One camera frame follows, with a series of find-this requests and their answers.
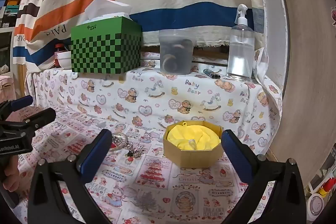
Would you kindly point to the red-capped bottle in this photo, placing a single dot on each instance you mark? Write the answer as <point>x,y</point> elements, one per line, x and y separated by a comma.
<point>59,47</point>

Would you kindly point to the clear spray bottle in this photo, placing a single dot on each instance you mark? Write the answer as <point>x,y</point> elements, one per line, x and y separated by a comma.
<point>240,53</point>

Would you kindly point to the white tissue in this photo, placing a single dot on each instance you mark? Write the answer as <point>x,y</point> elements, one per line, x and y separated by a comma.
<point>107,8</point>

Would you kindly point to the bear print cloth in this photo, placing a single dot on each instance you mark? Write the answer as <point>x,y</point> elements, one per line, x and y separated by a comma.
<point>147,92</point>

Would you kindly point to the black lighter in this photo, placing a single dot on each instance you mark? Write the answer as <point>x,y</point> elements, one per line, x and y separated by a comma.
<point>212,74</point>

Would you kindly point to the person's left hand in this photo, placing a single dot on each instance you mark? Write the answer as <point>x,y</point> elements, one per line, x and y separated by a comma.
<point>10,174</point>

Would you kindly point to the pink box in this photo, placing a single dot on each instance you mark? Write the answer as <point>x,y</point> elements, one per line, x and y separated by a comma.
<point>6,88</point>

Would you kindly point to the octagonal cardboard box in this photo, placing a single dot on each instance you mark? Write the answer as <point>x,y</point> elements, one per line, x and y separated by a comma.
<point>189,158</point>

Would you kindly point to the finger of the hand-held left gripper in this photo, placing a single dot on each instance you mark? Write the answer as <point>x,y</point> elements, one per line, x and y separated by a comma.
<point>43,116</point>
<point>23,102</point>

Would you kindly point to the white bowl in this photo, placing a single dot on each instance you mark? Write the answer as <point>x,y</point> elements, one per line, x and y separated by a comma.
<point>64,58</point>

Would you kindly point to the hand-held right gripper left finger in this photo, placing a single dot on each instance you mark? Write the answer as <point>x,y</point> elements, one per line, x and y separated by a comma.
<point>95,155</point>

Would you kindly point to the wooden board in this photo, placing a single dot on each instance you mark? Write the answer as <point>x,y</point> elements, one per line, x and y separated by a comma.
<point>307,69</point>

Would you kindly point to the clear plastic container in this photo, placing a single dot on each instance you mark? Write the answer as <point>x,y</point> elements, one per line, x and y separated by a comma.
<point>176,53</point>

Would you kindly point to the strawberry print cloth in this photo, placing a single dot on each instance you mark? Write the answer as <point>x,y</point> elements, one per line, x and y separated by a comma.
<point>147,187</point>

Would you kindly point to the green black checkered board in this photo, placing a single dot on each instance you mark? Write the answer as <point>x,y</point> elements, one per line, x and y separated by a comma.
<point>105,50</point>

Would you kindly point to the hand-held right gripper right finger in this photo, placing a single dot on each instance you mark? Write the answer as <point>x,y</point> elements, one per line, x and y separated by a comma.
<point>233,153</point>

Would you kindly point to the round white mirror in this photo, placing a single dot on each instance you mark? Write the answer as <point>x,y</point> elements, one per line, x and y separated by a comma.
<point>316,207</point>

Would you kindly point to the stack of storage boxes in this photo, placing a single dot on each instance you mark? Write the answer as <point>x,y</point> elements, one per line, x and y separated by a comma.
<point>11,1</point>

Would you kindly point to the red and yellow toy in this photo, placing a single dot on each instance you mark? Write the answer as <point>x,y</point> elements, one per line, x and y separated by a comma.
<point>328,186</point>

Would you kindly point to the yellow cloth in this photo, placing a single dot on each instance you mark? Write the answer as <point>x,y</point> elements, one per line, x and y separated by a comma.
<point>202,134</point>

